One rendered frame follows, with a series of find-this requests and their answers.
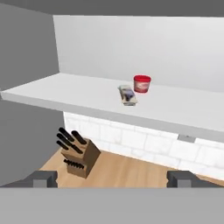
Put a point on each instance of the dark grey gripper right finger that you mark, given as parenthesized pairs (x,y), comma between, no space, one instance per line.
(182,178)

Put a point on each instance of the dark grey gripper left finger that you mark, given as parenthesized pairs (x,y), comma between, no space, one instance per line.
(40,178)

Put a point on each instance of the white and blue wrapped bar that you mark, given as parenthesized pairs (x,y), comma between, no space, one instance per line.
(127,95)

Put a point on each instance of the white open cabinet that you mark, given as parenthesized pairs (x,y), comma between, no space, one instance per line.
(116,73)

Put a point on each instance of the wooden knife block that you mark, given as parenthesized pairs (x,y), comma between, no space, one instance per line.
(78,154)

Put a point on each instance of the red tub with white label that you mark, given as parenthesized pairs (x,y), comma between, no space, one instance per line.
(142,84)

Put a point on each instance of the grey wall socket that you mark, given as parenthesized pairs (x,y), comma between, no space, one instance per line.
(186,138)

